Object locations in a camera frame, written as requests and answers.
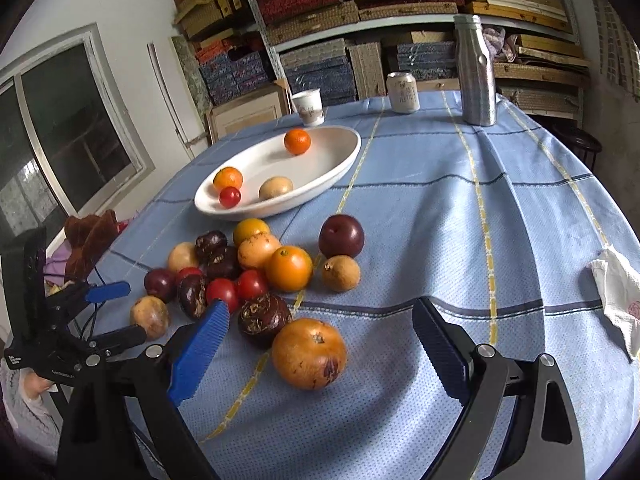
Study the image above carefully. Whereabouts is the white floral napkin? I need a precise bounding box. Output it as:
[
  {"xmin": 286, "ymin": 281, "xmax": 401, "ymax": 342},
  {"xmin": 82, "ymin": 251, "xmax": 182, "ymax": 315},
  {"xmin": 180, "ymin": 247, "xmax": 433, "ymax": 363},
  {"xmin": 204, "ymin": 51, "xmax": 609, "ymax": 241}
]
[{"xmin": 588, "ymin": 245, "xmax": 640, "ymax": 361}]

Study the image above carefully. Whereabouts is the orange persimmon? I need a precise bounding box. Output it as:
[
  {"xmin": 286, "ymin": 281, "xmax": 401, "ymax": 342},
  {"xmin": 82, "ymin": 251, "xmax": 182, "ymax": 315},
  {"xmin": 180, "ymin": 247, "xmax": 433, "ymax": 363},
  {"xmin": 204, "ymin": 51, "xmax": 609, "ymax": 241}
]
[{"xmin": 266, "ymin": 246, "xmax": 314, "ymax": 292}]

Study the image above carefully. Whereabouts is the small brown fruit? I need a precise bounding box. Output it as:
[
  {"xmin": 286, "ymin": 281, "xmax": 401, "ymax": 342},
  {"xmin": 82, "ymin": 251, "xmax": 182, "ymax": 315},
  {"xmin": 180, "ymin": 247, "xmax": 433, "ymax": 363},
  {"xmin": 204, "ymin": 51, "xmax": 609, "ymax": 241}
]
[{"xmin": 130, "ymin": 296, "xmax": 170, "ymax": 340}]

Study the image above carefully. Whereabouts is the round yellow fruit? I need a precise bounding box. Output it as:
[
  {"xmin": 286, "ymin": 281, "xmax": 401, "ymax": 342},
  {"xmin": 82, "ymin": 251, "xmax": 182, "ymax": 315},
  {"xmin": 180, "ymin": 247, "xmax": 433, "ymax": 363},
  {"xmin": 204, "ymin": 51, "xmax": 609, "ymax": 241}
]
[{"xmin": 258, "ymin": 177, "xmax": 294, "ymax": 200}]

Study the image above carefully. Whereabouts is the small orange tangerine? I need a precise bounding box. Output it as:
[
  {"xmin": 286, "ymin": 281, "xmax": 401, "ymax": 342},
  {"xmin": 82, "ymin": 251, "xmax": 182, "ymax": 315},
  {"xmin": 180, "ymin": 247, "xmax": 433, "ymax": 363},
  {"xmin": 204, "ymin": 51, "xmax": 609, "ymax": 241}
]
[{"xmin": 232, "ymin": 218, "xmax": 270, "ymax": 247}]

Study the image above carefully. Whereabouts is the person's left hand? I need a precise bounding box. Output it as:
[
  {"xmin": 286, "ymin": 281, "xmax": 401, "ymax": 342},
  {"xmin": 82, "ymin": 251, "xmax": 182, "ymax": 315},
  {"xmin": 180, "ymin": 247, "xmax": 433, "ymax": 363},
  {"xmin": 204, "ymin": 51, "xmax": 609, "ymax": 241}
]
[{"xmin": 22, "ymin": 372, "xmax": 53, "ymax": 400}]

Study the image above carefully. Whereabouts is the black cable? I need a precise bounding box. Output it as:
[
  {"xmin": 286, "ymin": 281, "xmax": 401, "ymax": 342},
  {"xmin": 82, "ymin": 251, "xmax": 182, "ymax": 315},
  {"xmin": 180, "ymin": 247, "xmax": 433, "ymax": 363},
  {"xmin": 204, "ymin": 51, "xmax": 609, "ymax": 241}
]
[{"xmin": 69, "ymin": 263, "xmax": 109, "ymax": 340}]

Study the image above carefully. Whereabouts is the wooden framed panel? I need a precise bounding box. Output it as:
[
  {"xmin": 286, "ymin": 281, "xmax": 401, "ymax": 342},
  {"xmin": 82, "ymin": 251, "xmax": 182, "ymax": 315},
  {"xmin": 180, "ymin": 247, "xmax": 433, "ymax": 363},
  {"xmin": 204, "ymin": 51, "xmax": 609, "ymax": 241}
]
[{"xmin": 206, "ymin": 82, "xmax": 293, "ymax": 144}]

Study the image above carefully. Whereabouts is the metal storage shelf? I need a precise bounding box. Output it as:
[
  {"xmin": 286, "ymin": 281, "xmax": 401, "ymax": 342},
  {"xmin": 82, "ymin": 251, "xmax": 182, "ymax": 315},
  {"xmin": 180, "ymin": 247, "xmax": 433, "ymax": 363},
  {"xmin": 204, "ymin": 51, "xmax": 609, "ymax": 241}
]
[{"xmin": 248, "ymin": 0, "xmax": 590, "ymax": 125}]

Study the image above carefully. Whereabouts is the small dark red plum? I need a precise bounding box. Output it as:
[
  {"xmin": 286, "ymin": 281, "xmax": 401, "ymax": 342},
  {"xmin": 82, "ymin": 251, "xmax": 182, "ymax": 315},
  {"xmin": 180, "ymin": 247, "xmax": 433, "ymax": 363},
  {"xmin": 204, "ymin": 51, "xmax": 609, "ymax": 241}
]
[{"xmin": 143, "ymin": 268, "xmax": 176, "ymax": 304}]

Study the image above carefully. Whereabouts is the pale orange fruit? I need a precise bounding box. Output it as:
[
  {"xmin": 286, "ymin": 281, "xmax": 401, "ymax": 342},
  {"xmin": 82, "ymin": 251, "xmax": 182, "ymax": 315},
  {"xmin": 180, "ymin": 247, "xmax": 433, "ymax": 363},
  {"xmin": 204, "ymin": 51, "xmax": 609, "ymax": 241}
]
[{"xmin": 238, "ymin": 232, "xmax": 281, "ymax": 269}]

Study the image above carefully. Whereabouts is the white paper cup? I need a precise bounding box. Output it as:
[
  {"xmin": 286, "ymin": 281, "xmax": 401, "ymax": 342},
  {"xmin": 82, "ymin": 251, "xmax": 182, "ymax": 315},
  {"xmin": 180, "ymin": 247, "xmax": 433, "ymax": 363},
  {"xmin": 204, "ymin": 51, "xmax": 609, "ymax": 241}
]
[{"xmin": 292, "ymin": 89, "xmax": 324, "ymax": 127}]

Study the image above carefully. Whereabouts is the white oval plate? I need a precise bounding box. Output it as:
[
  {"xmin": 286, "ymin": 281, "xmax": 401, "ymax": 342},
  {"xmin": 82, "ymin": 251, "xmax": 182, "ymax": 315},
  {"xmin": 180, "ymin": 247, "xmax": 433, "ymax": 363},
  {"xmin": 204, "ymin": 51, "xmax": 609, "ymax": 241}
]
[{"xmin": 193, "ymin": 126, "xmax": 361, "ymax": 221}]

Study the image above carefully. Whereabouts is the large orange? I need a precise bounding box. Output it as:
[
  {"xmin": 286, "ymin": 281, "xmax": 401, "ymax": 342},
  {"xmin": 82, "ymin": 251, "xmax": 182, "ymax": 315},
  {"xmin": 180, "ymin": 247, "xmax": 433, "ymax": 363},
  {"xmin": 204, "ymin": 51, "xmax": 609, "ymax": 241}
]
[{"xmin": 284, "ymin": 128, "xmax": 311, "ymax": 156}]

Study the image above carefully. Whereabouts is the small red tomato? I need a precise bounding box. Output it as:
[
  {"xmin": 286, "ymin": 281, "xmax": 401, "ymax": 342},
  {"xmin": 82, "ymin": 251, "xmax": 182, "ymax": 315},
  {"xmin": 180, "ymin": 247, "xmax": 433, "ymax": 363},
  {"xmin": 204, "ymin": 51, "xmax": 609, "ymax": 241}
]
[{"xmin": 236, "ymin": 269, "xmax": 269, "ymax": 301}]

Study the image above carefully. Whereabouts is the brown round fruit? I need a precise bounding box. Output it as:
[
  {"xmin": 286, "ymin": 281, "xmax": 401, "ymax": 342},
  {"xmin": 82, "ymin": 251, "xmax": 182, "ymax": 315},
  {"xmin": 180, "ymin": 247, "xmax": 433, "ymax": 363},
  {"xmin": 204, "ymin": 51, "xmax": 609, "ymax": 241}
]
[{"xmin": 321, "ymin": 255, "xmax": 361, "ymax": 292}]

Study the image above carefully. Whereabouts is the dark purple passion fruit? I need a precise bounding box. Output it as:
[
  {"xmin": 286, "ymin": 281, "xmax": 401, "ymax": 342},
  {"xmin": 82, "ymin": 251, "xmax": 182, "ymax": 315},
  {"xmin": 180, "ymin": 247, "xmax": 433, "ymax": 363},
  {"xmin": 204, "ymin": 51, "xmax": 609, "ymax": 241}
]
[{"xmin": 238, "ymin": 292, "xmax": 293, "ymax": 350}]

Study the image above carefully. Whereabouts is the large dark red plum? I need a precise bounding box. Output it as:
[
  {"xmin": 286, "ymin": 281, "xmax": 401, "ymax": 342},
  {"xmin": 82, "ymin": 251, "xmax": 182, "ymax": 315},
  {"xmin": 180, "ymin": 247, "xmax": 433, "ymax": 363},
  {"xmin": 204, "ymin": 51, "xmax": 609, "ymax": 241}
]
[{"xmin": 318, "ymin": 214, "xmax": 366, "ymax": 258}]

